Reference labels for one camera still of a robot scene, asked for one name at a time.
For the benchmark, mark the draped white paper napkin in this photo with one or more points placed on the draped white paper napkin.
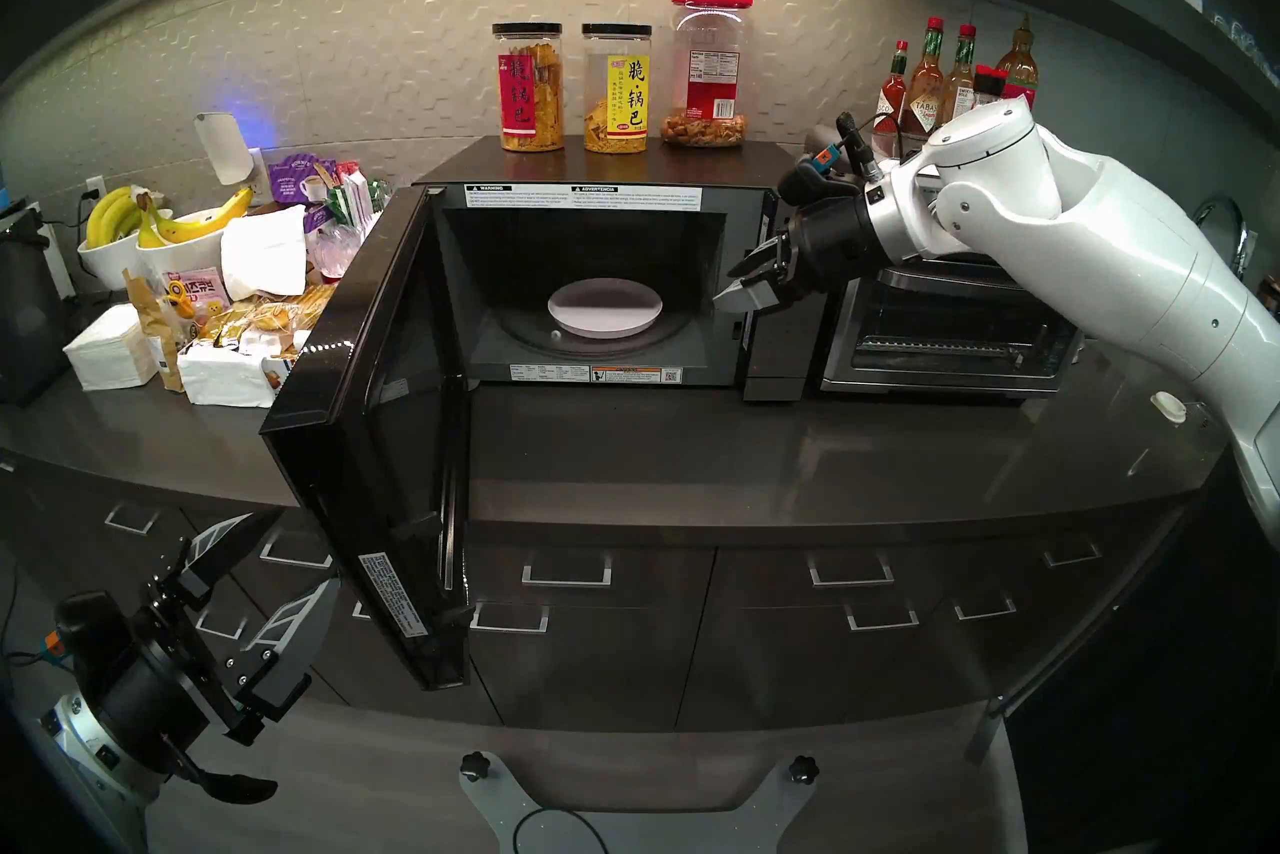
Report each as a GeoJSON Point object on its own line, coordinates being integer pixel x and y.
{"type": "Point", "coordinates": [265, 252]}

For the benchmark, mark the white napkin stack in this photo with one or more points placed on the white napkin stack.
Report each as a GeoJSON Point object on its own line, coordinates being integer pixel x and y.
{"type": "Point", "coordinates": [108, 352]}

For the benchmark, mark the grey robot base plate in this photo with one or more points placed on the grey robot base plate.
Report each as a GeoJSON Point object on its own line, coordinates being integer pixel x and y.
{"type": "Point", "coordinates": [700, 837]}

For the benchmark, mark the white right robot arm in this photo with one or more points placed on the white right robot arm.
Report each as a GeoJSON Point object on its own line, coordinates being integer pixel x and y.
{"type": "Point", "coordinates": [1100, 252]}

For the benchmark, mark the ripe yellow banana bunch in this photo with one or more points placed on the ripe yellow banana bunch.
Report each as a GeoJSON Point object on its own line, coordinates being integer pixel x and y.
{"type": "Point", "coordinates": [200, 224]}

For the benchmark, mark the brown paper snack bag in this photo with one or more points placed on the brown paper snack bag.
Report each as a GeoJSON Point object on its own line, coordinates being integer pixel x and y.
{"type": "Point", "coordinates": [160, 332]}

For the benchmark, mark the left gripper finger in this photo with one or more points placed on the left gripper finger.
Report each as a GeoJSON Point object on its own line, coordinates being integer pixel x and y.
{"type": "Point", "coordinates": [300, 632]}
{"type": "Point", "coordinates": [230, 552]}

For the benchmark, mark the snack jar yellow label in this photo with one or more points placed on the snack jar yellow label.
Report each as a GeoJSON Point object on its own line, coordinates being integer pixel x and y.
{"type": "Point", "coordinates": [617, 97]}

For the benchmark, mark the white plug-in wall device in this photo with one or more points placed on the white plug-in wall device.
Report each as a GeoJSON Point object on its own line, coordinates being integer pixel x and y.
{"type": "Point", "coordinates": [222, 147]}

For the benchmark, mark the white round plate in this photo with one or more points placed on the white round plate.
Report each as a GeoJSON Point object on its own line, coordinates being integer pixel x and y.
{"type": "Point", "coordinates": [605, 307]}

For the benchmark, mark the purple biscotti bag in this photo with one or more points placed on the purple biscotti bag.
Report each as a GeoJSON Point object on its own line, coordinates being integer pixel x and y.
{"type": "Point", "coordinates": [295, 182]}

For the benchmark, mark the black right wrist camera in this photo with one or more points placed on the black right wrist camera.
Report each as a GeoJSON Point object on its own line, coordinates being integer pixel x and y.
{"type": "Point", "coordinates": [805, 182]}

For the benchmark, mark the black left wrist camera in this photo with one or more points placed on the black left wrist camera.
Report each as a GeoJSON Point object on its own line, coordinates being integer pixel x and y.
{"type": "Point", "coordinates": [90, 627]}

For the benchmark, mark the snack jar red label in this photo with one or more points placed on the snack jar red label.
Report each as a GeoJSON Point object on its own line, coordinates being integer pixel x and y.
{"type": "Point", "coordinates": [528, 97]}

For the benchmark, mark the greenish yellow banana bunch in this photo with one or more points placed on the greenish yellow banana bunch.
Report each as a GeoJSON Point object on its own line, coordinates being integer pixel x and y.
{"type": "Point", "coordinates": [105, 217]}

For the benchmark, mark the chrome kitchen faucet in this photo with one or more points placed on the chrome kitchen faucet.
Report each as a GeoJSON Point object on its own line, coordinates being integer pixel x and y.
{"type": "Point", "coordinates": [1225, 212]}

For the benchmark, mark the white fruit bowl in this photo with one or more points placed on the white fruit bowl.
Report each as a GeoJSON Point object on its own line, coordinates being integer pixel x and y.
{"type": "Point", "coordinates": [105, 262]}
{"type": "Point", "coordinates": [190, 254]}

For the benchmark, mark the glass microwave turntable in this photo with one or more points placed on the glass microwave turntable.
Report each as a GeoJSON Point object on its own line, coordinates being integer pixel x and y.
{"type": "Point", "coordinates": [520, 332]}

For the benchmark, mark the white wall outlet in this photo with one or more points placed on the white wall outlet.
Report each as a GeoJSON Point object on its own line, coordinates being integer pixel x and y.
{"type": "Point", "coordinates": [95, 189]}
{"type": "Point", "coordinates": [258, 177]}

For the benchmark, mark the pink Korean snack pack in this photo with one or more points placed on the pink Korean snack pack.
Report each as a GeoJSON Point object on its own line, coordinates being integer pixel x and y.
{"type": "Point", "coordinates": [195, 290]}

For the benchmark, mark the clear jar red lid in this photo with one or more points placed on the clear jar red lid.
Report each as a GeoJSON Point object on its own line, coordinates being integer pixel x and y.
{"type": "Point", "coordinates": [708, 62]}

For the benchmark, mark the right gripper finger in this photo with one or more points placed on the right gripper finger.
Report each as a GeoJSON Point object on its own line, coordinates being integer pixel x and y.
{"type": "Point", "coordinates": [755, 295]}
{"type": "Point", "coordinates": [768, 260]}

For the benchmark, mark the dark lower cabinet run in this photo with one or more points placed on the dark lower cabinet run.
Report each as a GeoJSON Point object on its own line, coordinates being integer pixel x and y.
{"type": "Point", "coordinates": [620, 662]}

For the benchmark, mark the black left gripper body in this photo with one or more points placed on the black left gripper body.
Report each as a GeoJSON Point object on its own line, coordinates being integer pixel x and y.
{"type": "Point", "coordinates": [160, 692]}

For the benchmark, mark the small red hot sauce bottle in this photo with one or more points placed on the small red hot sauce bottle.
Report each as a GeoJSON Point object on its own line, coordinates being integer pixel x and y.
{"type": "Point", "coordinates": [889, 102]}

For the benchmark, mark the white plastic forks bundle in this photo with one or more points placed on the white plastic forks bundle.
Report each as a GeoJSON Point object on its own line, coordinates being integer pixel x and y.
{"type": "Point", "coordinates": [372, 237]}

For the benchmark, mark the black star knob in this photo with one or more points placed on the black star knob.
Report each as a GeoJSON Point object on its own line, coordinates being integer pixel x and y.
{"type": "Point", "coordinates": [475, 765]}
{"type": "Point", "coordinates": [803, 769]}

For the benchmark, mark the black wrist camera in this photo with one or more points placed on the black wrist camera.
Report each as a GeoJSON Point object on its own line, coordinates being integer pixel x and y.
{"type": "Point", "coordinates": [90, 627]}
{"type": "Point", "coordinates": [805, 182]}

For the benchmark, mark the small white paper napkin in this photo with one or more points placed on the small white paper napkin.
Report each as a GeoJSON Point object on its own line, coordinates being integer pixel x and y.
{"type": "Point", "coordinates": [225, 377]}

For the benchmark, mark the black microwave body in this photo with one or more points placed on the black microwave body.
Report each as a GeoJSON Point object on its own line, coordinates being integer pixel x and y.
{"type": "Point", "coordinates": [600, 162]}

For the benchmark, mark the white box French flag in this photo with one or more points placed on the white box French flag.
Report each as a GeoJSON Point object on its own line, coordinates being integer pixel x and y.
{"type": "Point", "coordinates": [275, 374]}

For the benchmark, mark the yellow wrapped cake packs pile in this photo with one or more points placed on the yellow wrapped cake packs pile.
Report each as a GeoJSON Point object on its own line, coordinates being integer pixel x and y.
{"type": "Point", "coordinates": [270, 314]}

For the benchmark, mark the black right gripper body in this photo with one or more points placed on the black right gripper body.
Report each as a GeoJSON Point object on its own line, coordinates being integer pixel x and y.
{"type": "Point", "coordinates": [835, 247]}

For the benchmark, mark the clear cup of plastic spoons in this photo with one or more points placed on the clear cup of plastic spoons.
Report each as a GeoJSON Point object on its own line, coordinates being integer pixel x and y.
{"type": "Point", "coordinates": [335, 254]}

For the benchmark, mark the stainless steel toaster oven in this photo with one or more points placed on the stainless steel toaster oven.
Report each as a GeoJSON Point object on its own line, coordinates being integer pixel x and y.
{"type": "Point", "coordinates": [950, 332]}

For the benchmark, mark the green red tea packets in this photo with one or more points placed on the green red tea packets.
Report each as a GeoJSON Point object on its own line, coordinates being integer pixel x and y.
{"type": "Point", "coordinates": [355, 192]}

